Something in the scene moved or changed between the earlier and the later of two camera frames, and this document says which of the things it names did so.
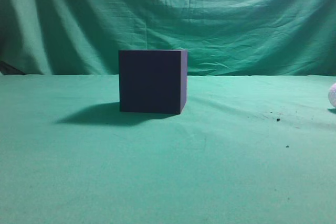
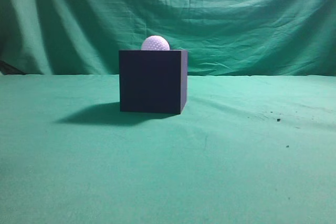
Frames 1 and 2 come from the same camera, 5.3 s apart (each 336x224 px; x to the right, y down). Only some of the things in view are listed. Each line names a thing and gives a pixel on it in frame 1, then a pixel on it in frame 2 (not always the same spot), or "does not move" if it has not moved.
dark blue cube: [153, 81] does not move
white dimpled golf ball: [332, 95] → [155, 42]
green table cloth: [245, 149] does not move
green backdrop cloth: [230, 23] does not move
